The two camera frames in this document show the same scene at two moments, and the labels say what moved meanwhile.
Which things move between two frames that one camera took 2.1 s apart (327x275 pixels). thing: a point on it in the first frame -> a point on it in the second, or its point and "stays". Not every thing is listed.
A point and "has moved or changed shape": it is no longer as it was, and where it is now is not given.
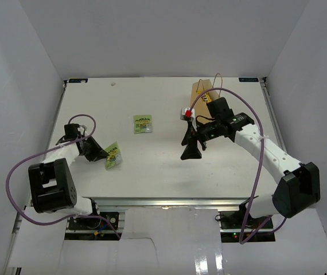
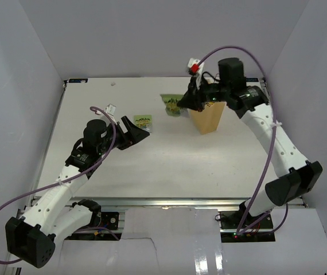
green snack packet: (142, 124) stays
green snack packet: (114, 160) -> (171, 108)
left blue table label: (77, 80) stays
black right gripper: (191, 150) -> (193, 98)
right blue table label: (249, 79) stays
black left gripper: (97, 153) -> (133, 136)
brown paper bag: (201, 108) has moved or changed shape
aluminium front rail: (226, 201) stays
